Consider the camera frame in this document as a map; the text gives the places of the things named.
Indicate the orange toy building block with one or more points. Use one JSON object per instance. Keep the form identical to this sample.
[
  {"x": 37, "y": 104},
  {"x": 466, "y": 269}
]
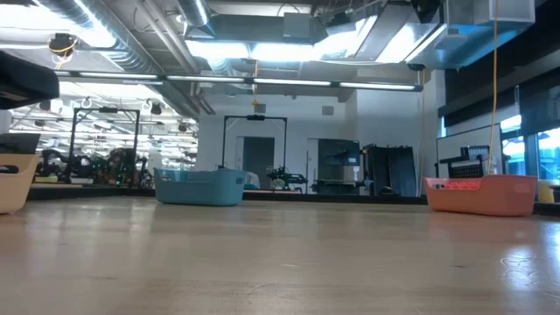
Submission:
[{"x": 459, "y": 185}]

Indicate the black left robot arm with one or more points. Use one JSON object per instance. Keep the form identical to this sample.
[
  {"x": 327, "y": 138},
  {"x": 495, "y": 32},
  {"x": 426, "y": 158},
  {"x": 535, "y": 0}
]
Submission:
[{"x": 22, "y": 81}]

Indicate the long LED light bar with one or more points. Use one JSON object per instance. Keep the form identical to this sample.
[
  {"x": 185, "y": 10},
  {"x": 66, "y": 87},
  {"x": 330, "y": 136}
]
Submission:
[{"x": 289, "y": 81}]

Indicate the blue plastic bin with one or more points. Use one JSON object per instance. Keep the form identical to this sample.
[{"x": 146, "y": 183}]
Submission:
[{"x": 199, "y": 188}]

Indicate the black curtain partition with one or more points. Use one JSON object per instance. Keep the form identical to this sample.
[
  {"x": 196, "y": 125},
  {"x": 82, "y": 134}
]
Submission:
[{"x": 394, "y": 170}]

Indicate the whiteboard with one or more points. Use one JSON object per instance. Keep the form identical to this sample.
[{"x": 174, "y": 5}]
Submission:
[{"x": 464, "y": 137}]

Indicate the black cart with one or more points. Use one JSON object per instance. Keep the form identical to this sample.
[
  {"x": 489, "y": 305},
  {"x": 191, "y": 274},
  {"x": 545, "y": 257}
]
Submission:
[{"x": 468, "y": 164}]

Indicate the orange plastic bin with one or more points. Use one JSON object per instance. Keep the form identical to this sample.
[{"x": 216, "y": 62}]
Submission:
[{"x": 481, "y": 201}]

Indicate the black monitor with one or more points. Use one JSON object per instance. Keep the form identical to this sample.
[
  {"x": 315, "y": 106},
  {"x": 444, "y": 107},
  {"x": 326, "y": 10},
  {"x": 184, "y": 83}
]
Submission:
[{"x": 19, "y": 143}]

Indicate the yellow plastic bin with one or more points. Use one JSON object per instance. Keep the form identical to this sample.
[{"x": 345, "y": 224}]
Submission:
[{"x": 17, "y": 188}]

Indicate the yellow chair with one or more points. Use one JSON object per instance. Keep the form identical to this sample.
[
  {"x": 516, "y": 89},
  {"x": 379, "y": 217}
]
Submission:
[{"x": 546, "y": 192}]

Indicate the black robot station frame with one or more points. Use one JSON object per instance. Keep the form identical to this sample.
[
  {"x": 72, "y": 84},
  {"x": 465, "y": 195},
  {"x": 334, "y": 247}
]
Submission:
[
  {"x": 256, "y": 117},
  {"x": 107, "y": 109}
]

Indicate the grey wall vent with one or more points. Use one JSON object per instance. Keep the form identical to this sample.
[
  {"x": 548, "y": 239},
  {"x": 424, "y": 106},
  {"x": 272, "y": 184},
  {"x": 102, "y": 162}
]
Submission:
[
  {"x": 327, "y": 110},
  {"x": 260, "y": 108}
]

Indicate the black aluminium table frame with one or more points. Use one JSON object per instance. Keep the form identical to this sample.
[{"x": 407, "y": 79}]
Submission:
[{"x": 109, "y": 193}]

